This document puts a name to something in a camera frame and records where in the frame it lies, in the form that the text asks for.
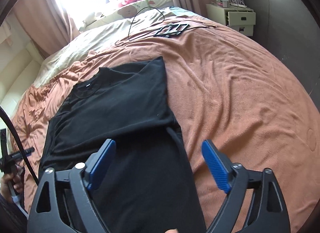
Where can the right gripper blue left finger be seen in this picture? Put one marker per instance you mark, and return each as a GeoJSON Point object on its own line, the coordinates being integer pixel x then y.
{"type": "Point", "coordinates": [98, 163]}

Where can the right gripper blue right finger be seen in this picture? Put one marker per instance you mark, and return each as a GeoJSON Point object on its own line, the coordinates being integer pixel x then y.
{"type": "Point", "coordinates": [219, 166]}

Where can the black long-sleeve sweatshirt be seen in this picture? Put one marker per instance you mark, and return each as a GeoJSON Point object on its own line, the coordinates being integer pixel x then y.
{"type": "Point", "coordinates": [149, 186]}

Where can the person left hand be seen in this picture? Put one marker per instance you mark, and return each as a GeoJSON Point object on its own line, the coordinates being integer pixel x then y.
{"type": "Point", "coordinates": [16, 181]}

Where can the rust orange bed blanket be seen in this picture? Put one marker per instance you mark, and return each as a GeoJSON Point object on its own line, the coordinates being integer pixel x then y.
{"type": "Point", "coordinates": [222, 86]}

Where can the cream padded headboard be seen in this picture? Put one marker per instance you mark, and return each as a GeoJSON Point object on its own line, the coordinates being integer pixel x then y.
{"type": "Point", "coordinates": [19, 75]}

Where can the cream bed sheet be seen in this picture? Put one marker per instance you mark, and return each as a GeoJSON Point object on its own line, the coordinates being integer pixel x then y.
{"type": "Point", "coordinates": [97, 40]}

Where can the black patterned item on bed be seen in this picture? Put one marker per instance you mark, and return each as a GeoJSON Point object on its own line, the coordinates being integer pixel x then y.
{"type": "Point", "coordinates": [171, 30]}

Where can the white bedside cabinet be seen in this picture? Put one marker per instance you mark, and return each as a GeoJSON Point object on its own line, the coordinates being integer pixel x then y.
{"type": "Point", "coordinates": [240, 19]}

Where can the left pink curtain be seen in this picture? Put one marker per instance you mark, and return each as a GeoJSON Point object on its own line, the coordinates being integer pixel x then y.
{"type": "Point", "coordinates": [47, 24]}

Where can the bear print pillow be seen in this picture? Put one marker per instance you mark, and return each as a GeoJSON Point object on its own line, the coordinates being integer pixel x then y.
{"type": "Point", "coordinates": [113, 12]}

